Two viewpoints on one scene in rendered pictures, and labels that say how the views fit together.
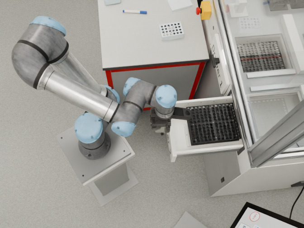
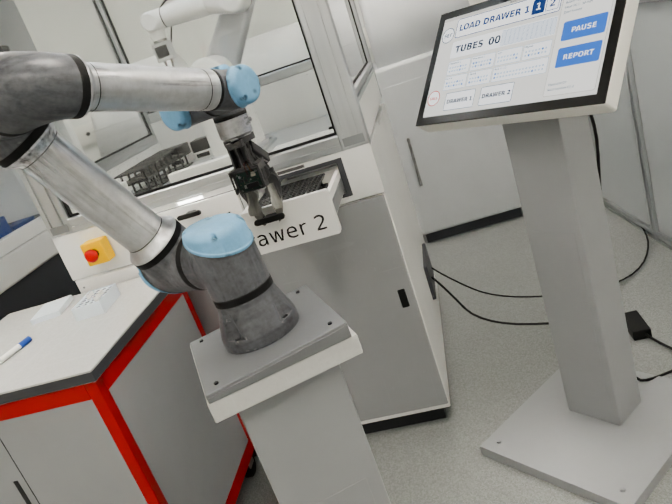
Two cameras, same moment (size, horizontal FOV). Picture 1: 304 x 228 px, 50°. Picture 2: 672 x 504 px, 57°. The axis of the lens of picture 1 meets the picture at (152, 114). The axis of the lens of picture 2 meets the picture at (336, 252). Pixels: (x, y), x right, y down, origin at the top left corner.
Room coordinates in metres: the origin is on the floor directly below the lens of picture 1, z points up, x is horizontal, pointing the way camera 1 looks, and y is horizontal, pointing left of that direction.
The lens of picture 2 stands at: (-0.17, 1.18, 1.25)
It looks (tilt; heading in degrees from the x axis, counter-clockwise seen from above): 19 degrees down; 294
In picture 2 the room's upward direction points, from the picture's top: 19 degrees counter-clockwise
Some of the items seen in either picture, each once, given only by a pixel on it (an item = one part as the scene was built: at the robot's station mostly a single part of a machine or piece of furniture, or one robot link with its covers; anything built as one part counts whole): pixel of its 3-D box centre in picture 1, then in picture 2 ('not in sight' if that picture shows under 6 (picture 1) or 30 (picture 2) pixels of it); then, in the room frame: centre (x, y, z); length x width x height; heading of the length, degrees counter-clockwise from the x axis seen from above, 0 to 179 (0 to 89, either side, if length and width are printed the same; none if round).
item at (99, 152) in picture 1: (93, 140); (251, 308); (0.44, 0.26, 0.83); 0.15 x 0.15 x 0.10
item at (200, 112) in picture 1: (211, 124); (292, 203); (0.55, -0.28, 0.87); 0.22 x 0.18 x 0.06; 101
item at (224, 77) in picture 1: (219, 63); (197, 221); (0.87, -0.32, 0.87); 0.29 x 0.02 x 0.11; 11
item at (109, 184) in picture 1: (103, 163); (328, 492); (0.43, 0.26, 0.38); 0.30 x 0.30 x 0.76; 37
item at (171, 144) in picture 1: (169, 128); (277, 226); (0.51, -0.08, 0.87); 0.29 x 0.02 x 0.11; 11
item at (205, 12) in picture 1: (204, 10); (97, 251); (1.20, -0.24, 0.88); 0.07 x 0.05 x 0.07; 11
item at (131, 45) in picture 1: (148, 52); (102, 448); (1.22, 0.06, 0.38); 0.62 x 0.58 x 0.76; 11
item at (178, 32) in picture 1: (171, 31); (96, 301); (1.12, -0.07, 0.78); 0.12 x 0.08 x 0.04; 106
